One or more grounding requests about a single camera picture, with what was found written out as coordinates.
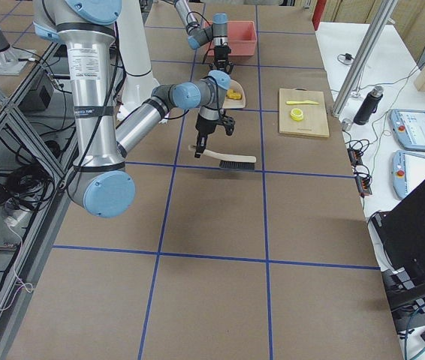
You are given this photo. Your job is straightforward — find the aluminium frame post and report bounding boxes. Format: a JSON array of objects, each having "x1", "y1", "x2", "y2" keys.
[{"x1": 332, "y1": 0, "x2": 398, "y2": 118}]

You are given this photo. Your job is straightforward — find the blue teach pendant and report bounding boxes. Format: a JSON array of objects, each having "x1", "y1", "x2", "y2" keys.
[
  {"x1": 388, "y1": 109, "x2": 425, "y2": 152},
  {"x1": 391, "y1": 150, "x2": 425, "y2": 200}
]

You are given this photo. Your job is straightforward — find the black monitor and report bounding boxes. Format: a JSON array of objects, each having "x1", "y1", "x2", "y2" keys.
[{"x1": 379, "y1": 174, "x2": 425, "y2": 338}]

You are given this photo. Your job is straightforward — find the blue teach pendant near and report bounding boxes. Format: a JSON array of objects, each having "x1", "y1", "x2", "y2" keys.
[{"x1": 391, "y1": 150, "x2": 425, "y2": 200}]

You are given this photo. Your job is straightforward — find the blue teach pendant far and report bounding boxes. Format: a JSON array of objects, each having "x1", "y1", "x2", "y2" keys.
[{"x1": 388, "y1": 109, "x2": 425, "y2": 152}]

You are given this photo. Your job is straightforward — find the yellow plastic knife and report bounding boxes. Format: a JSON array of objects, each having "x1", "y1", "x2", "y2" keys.
[{"x1": 285, "y1": 100, "x2": 319, "y2": 105}]

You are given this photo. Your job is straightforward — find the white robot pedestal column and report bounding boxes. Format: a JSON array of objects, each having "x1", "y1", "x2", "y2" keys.
[{"x1": 117, "y1": 0, "x2": 159, "y2": 103}]

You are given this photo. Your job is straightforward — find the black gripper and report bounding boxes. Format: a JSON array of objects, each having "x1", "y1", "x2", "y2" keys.
[
  {"x1": 213, "y1": 44, "x2": 234, "y2": 71},
  {"x1": 194, "y1": 115, "x2": 235, "y2": 158}
]

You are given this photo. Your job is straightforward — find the black water bottle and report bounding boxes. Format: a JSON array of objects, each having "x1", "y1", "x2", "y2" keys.
[{"x1": 353, "y1": 85, "x2": 384, "y2": 125}]

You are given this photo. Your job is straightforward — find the beige hand brush black bristles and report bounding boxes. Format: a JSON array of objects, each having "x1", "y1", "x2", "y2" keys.
[{"x1": 201, "y1": 149, "x2": 257, "y2": 171}]

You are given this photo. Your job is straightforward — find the black power strip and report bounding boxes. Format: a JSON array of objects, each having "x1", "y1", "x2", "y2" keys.
[{"x1": 347, "y1": 148, "x2": 372, "y2": 198}]

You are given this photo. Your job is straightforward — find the beige plastic dustpan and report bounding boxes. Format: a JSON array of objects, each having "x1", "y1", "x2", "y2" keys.
[{"x1": 222, "y1": 79, "x2": 246, "y2": 110}]

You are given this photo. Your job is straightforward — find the pink plastic bin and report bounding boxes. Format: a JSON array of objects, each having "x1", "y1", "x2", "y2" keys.
[{"x1": 203, "y1": 20, "x2": 258, "y2": 58}]

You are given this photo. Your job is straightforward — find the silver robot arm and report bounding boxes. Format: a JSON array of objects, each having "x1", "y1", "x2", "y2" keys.
[
  {"x1": 173, "y1": 0, "x2": 234, "y2": 74},
  {"x1": 33, "y1": 1, "x2": 234, "y2": 218}
]

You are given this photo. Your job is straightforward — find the yellow lemon slices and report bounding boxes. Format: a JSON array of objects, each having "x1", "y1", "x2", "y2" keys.
[{"x1": 289, "y1": 108, "x2": 304, "y2": 122}]

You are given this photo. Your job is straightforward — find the yellow toy corn cob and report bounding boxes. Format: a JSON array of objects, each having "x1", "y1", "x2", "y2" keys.
[{"x1": 226, "y1": 88, "x2": 243, "y2": 101}]

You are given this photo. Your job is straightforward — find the bamboo cutting board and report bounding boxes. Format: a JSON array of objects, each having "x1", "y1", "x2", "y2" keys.
[{"x1": 279, "y1": 88, "x2": 330, "y2": 138}]

